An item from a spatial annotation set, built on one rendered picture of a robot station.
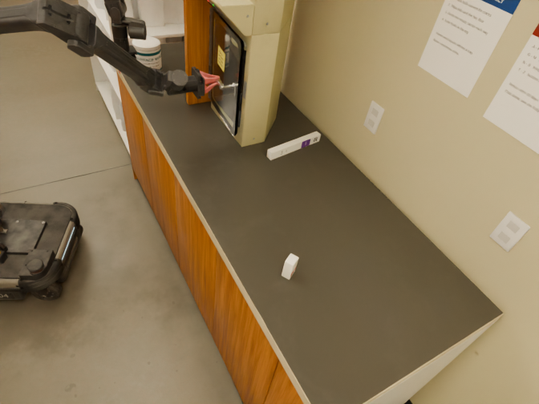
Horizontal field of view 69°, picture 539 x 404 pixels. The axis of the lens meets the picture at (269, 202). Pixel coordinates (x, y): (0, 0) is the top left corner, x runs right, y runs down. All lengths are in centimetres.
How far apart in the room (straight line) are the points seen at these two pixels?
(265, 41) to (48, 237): 153
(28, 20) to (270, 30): 72
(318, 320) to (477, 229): 60
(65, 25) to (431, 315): 128
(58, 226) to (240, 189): 122
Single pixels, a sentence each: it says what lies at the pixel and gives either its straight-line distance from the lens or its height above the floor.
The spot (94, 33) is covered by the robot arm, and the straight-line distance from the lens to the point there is 124.
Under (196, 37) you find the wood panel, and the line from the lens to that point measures 177.
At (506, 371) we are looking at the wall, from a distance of 164.
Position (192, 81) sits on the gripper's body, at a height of 122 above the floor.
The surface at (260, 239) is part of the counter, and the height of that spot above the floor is 94.
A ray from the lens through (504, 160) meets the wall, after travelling 131.
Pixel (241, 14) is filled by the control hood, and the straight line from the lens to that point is 138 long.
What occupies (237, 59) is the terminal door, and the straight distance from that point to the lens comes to 147.
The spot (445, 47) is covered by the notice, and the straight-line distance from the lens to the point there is 137.
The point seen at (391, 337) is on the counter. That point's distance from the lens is 123.
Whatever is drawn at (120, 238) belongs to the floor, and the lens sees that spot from 256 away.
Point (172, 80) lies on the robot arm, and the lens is 142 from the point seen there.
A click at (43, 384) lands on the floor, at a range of 220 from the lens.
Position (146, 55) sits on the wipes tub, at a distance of 208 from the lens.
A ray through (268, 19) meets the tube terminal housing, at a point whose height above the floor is 146.
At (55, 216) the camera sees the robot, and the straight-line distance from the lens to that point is 244.
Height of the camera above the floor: 195
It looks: 45 degrees down
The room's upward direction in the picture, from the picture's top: 10 degrees clockwise
